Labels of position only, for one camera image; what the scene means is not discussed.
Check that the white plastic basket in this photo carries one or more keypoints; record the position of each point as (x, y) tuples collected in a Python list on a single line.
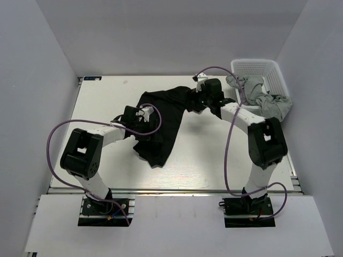
[(269, 70)]

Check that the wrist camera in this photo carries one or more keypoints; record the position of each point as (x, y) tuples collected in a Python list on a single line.
[(144, 113), (199, 79)]

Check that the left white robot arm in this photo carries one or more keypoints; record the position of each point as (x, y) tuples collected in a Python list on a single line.
[(82, 153)]

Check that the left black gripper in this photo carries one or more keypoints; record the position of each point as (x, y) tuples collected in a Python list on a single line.
[(147, 126)]

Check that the blue label sticker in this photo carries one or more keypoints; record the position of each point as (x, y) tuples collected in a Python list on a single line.
[(92, 78)]

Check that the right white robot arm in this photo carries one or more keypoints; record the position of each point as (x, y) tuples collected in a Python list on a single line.
[(266, 141)]

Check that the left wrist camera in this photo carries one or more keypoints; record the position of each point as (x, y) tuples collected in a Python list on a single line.
[(144, 113)]

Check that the black t shirt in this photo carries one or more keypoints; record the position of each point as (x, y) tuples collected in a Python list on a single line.
[(172, 103)]

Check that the aluminium table rail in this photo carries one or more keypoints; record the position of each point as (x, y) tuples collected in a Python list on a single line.
[(69, 190)]

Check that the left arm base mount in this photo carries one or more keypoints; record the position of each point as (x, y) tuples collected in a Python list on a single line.
[(100, 214)]

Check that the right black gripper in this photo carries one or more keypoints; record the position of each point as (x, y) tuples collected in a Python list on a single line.
[(194, 96)]

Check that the grey t shirt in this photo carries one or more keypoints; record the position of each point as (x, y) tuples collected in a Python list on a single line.
[(250, 93)]

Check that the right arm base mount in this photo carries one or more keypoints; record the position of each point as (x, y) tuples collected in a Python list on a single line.
[(247, 213)]

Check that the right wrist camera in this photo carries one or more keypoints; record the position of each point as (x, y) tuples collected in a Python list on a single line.
[(199, 79)]

